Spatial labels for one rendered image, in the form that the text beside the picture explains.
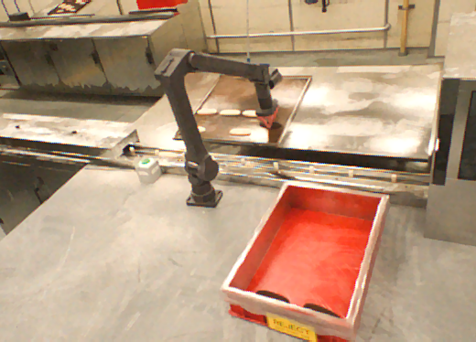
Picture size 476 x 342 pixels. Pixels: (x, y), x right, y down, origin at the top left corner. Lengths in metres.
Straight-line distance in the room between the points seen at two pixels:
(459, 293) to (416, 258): 0.14
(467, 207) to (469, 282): 0.19
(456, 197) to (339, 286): 0.38
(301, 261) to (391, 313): 0.27
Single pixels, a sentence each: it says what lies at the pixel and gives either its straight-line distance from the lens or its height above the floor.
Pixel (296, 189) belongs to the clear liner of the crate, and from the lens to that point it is 1.32.
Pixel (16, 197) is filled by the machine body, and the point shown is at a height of 0.50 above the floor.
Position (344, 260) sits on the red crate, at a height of 0.82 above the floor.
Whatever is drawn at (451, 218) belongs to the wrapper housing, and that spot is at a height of 0.91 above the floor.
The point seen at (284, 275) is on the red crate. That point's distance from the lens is 1.17.
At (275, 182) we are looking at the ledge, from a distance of 1.46.
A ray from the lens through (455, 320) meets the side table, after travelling 1.12.
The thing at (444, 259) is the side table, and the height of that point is 0.82.
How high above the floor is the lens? 1.69
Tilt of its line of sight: 32 degrees down
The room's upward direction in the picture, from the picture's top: 11 degrees counter-clockwise
